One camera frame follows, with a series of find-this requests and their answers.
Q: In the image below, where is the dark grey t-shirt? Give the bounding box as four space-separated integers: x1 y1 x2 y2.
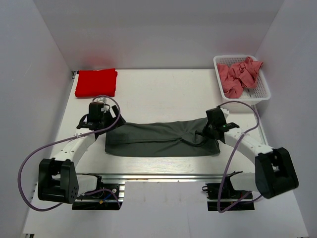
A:
105 118 220 158

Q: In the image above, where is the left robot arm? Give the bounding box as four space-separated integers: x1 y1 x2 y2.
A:
38 102 125 204

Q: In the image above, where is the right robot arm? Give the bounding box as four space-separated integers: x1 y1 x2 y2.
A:
203 122 299 199

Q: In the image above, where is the folded red t-shirt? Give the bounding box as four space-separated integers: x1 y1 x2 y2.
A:
75 68 118 98

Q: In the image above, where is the white plastic basket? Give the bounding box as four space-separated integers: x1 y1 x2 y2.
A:
213 55 271 105

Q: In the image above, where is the crumpled pink t-shirt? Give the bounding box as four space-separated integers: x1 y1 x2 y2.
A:
216 57 263 99

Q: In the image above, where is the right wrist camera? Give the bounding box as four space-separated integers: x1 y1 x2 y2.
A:
206 107 229 127

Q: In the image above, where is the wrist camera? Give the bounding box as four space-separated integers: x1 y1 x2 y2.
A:
206 107 229 127
87 97 110 123

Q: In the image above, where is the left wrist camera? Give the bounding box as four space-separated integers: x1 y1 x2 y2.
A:
87 97 110 123

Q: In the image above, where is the aluminium table rail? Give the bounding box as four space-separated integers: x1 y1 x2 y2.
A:
76 172 256 183

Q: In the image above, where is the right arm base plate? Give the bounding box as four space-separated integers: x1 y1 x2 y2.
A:
202 183 255 212

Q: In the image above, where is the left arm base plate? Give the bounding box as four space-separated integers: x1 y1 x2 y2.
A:
72 181 125 211

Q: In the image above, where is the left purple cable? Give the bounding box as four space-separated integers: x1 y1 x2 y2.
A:
17 95 122 212

